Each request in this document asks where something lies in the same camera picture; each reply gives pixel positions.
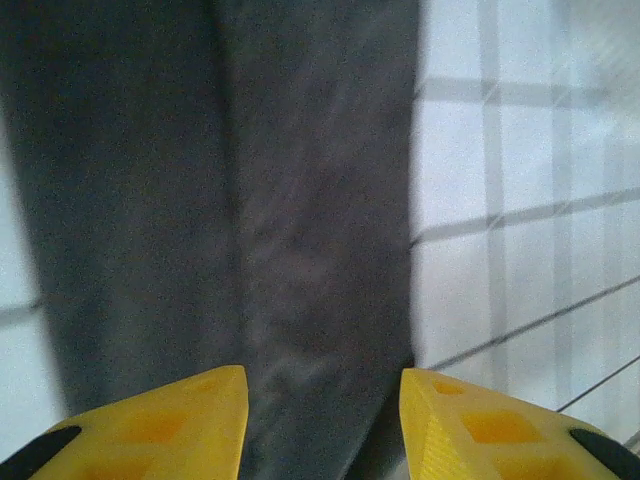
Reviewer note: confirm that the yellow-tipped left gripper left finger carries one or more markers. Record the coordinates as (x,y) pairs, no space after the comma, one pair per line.
(150,440)

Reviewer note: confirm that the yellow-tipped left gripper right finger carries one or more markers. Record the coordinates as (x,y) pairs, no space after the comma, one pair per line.
(500,440)

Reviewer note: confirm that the dark grey t-shirt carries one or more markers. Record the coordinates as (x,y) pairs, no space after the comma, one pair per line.
(200,200)

